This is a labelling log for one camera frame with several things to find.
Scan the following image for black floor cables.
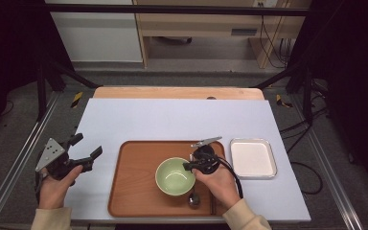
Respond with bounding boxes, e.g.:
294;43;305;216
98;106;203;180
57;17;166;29
279;80;330;154

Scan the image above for thin black floor cable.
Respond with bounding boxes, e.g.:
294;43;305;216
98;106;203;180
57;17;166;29
0;100;15;118

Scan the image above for left hand-held gripper cable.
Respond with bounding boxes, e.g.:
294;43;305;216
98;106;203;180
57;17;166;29
34;171;44;204

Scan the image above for white cabinet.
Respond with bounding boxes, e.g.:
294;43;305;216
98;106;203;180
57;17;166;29
44;0;144;63

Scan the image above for yellow black tape marker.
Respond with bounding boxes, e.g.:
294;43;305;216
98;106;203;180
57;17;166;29
70;91;84;109
275;94;293;108

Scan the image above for black curtain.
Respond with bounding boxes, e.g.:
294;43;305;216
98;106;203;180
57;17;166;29
0;0;75;142
288;0;368;202

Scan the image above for metal spoon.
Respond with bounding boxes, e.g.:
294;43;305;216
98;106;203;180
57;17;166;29
187;188;202;211

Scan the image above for hand-held gripper cable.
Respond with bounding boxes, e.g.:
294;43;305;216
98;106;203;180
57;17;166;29
34;171;44;204
218;157;244;199

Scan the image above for black cables under desk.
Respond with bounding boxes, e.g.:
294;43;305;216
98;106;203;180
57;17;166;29
260;15;292;70

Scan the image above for wooden table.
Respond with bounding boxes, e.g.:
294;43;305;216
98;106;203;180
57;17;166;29
93;85;265;101

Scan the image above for person's left hand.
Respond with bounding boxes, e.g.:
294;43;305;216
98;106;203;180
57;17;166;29
37;164;84;210

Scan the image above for black metal stand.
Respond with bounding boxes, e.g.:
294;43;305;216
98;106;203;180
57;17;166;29
36;57;101;121
255;61;314;123

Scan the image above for white table board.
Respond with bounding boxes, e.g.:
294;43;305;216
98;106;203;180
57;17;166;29
39;98;311;223

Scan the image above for green bowl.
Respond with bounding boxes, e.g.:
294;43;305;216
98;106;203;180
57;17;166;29
154;156;197;196

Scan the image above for right hand-held gripper cable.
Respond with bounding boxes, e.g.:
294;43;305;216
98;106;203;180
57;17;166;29
218;157;244;199

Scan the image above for aluminium floor rail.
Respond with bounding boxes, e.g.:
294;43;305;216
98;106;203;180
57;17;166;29
0;92;61;230
291;95;365;230

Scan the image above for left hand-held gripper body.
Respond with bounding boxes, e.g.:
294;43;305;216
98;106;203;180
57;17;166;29
34;137;94;181

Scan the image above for black horizontal bar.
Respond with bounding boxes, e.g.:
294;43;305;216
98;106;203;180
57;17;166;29
42;3;311;17

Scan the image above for light wooden desk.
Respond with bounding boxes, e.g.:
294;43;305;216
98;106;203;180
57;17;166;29
132;0;312;70

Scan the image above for black looped floor cable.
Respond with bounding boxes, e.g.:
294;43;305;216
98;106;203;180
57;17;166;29
288;161;324;196

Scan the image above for white square metal tray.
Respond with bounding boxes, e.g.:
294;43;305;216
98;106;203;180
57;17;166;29
229;137;279;180

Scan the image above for person's right hand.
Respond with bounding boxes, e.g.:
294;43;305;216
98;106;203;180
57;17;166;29
192;166;242;210

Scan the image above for brown wooden serving tray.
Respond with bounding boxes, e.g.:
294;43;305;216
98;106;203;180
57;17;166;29
107;140;233;219

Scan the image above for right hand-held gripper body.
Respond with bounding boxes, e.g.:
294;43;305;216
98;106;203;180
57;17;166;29
191;136;223;175

